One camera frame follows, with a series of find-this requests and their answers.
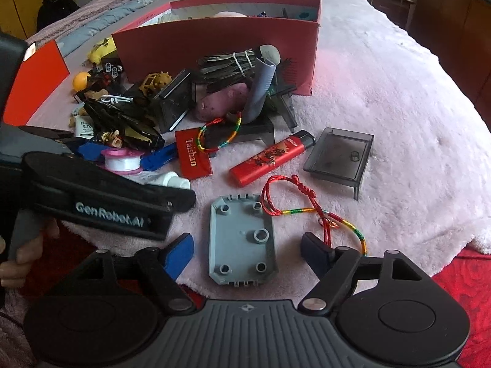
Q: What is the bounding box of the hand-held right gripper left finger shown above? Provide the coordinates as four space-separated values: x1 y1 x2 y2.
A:
75 232 195 312

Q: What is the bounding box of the grey-blue cloth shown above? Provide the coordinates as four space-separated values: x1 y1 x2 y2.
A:
243 57 277 124

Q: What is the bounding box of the person's left hand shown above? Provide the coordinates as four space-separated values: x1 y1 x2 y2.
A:
0 218 61 289

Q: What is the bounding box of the white pink tape roll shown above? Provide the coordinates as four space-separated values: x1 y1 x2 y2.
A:
100 149 145 177

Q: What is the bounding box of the wooden cabinet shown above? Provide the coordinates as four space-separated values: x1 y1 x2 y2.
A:
408 0 491 104

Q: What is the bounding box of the red box lid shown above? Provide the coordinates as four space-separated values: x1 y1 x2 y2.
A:
4 40 71 127

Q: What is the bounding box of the bundle of black sticks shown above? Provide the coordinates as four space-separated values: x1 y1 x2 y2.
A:
197 48 265 83

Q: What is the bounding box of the gold toy vehicle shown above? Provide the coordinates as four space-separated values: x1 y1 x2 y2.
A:
134 70 173 94

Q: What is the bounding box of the dark transparent plastic case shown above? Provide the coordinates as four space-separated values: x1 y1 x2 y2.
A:
151 69 196 134

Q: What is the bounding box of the red patterned bedspread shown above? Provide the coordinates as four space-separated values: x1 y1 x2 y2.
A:
0 230 491 368

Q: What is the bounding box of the pink fuzzy blanket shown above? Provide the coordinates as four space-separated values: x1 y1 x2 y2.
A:
23 0 491 303

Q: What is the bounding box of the black bag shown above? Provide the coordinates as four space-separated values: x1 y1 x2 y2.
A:
36 0 80 31

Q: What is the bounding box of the blue folded quilt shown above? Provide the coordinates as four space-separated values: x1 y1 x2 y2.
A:
57 0 185 58

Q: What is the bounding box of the red braided bracelet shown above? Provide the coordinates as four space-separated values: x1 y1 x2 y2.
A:
261 174 368 255

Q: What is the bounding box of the bedside table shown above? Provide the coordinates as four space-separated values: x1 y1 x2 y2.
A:
353 0 417 27

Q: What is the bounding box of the multicolour braided bracelet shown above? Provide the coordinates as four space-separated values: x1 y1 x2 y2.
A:
197 112 243 152

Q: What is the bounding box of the black red toy car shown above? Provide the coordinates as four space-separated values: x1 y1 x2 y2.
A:
90 59 123 89

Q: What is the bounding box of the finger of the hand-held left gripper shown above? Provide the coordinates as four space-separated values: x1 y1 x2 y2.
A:
23 152 197 214
19 125 75 143

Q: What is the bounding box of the grey plastic plate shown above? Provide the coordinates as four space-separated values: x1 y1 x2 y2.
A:
208 194 277 286

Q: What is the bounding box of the blue plastic tool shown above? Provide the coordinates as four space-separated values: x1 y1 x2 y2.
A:
78 142 178 172

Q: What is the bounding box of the purple sweet potato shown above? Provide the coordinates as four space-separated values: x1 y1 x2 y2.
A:
194 83 252 121

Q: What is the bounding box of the pink cardboard box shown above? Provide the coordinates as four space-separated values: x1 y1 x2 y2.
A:
111 0 321 96

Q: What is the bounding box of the grey stone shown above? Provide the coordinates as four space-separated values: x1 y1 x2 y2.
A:
259 44 282 66

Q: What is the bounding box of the red cigarette pack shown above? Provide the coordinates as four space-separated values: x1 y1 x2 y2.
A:
174 128 213 179

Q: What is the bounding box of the red lighter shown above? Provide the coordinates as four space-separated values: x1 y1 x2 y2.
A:
229 130 316 187

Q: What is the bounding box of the gold red robot figure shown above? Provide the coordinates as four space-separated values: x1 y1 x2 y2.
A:
100 129 123 148

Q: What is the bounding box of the yellow plush toy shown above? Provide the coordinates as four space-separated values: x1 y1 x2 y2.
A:
87 36 118 65

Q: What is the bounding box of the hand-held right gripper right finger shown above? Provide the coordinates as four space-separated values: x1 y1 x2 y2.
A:
299 232 423 312

